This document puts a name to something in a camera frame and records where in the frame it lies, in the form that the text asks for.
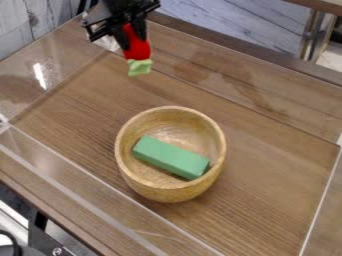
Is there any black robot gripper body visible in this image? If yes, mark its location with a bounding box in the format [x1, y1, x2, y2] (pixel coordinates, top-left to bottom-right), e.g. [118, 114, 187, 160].
[83, 0, 161, 42]

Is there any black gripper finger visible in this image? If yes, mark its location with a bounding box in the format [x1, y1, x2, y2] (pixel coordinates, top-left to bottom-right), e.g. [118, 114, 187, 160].
[131, 16, 147, 41]
[110, 25, 130, 51]

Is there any red plush strawberry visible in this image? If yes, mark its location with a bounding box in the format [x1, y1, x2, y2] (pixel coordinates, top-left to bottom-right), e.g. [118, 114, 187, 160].
[123, 23, 153, 77]

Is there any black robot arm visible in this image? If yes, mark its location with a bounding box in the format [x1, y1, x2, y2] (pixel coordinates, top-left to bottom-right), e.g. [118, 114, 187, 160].
[83, 0, 161, 50]

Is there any wooden bowl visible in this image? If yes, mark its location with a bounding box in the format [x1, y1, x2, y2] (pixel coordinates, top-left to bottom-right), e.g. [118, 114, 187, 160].
[115, 106, 228, 203]

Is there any green rectangular block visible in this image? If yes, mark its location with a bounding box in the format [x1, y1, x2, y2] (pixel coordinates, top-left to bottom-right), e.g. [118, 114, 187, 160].
[133, 136, 210, 180]

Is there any wooden background furniture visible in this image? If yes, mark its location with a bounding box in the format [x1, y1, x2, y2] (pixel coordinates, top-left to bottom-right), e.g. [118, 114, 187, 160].
[285, 0, 342, 62]

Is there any clear acrylic corner bracket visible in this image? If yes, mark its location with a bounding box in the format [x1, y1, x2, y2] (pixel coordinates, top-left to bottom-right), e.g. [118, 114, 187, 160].
[94, 35, 121, 52]

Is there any black table leg frame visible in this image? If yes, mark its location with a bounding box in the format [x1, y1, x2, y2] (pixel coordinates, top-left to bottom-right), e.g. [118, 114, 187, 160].
[0, 209, 78, 256]

